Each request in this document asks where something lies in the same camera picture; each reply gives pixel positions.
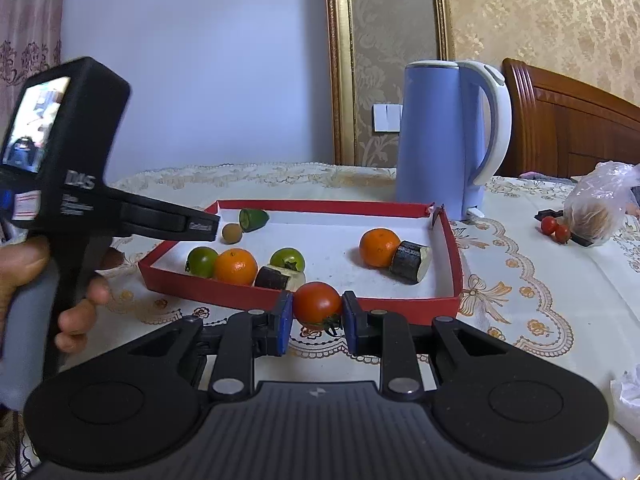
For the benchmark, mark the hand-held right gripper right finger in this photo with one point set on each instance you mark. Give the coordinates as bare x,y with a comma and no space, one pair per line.
350,326

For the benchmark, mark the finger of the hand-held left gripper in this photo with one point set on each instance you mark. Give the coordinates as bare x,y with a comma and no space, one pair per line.
170,220

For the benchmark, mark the cut cucumber piece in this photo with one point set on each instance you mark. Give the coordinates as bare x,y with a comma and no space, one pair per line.
252,219

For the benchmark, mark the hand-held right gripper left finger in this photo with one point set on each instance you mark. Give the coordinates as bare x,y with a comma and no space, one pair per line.
285,323

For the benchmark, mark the cream embroidered tablecloth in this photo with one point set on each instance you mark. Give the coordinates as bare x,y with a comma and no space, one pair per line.
525,270

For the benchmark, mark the red cardboard tray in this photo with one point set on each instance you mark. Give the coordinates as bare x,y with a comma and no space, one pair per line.
340,260

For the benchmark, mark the white crumpled tissue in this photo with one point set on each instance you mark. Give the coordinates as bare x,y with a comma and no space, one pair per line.
627,400

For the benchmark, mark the cut eggplant piece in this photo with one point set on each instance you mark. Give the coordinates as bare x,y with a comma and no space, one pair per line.
409,261
274,278

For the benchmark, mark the small black object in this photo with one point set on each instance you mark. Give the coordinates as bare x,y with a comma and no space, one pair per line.
582,239
542,215

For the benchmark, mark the small red cherry tomato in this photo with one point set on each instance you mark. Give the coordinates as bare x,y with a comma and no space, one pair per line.
562,233
548,225

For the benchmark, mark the white wall switch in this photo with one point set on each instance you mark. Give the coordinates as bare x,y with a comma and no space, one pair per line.
380,117
395,117

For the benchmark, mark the blue electric kettle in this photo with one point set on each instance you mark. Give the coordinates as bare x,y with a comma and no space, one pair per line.
440,145

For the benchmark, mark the green tomato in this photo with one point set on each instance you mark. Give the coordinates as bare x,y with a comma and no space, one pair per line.
288,260
201,261

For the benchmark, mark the gold wall frame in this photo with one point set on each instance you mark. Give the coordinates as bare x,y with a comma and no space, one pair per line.
340,60

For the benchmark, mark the patterned curtain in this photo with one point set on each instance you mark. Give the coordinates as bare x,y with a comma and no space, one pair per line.
25,20

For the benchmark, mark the small brown longan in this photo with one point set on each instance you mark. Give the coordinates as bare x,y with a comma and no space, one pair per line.
232,233

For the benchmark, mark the person's left hand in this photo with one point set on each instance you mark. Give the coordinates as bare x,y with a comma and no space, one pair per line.
75,330

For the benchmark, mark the clear plastic bag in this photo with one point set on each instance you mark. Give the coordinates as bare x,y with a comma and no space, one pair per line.
600,200

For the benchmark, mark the orange mandarin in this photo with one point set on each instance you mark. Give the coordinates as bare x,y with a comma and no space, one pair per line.
380,246
236,266

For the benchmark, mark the wooden headboard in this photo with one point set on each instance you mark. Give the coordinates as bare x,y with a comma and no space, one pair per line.
565,125

